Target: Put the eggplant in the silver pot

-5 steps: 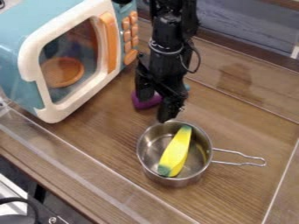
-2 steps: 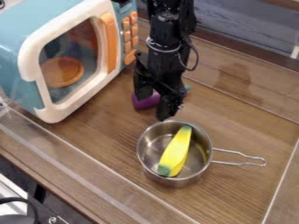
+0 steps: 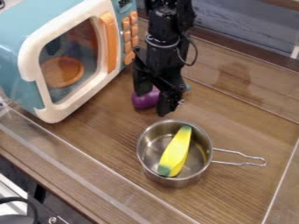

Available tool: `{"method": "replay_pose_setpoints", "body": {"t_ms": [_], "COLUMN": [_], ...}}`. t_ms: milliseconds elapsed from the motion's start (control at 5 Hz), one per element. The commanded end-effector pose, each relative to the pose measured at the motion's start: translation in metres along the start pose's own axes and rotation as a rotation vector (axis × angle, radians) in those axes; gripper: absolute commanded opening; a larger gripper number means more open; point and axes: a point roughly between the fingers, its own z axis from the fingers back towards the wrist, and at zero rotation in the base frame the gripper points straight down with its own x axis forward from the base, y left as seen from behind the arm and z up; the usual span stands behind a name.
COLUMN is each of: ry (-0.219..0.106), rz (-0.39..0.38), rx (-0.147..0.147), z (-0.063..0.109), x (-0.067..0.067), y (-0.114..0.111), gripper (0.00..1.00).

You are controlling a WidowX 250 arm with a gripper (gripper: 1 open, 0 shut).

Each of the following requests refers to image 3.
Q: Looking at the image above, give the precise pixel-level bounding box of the yellow toy corn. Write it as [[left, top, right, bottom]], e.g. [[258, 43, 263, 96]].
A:
[[158, 125, 193, 178]]

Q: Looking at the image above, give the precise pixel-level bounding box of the silver pot with wire handle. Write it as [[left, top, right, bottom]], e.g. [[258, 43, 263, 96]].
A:
[[137, 119, 267, 188]]

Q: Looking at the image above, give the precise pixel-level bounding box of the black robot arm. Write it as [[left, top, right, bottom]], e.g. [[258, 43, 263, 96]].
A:
[[134, 0, 199, 116]]

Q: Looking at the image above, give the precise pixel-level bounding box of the black cable loop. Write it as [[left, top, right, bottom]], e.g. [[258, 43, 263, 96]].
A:
[[174, 33, 199, 67]]

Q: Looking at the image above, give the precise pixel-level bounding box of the blue toy microwave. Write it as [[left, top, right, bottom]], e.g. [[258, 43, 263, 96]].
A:
[[0, 0, 139, 123]]

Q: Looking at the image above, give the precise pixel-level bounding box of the orange microwave turntable plate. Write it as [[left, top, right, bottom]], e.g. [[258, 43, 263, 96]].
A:
[[42, 57, 85, 88]]

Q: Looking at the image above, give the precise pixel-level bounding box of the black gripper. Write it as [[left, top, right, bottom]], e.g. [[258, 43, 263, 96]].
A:
[[134, 38, 190, 116]]

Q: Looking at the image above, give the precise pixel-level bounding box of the black device at lower left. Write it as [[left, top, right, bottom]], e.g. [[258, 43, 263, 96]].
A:
[[0, 196, 86, 224]]

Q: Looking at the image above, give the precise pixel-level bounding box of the purple toy eggplant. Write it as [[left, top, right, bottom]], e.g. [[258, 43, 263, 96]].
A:
[[131, 83, 193, 111]]

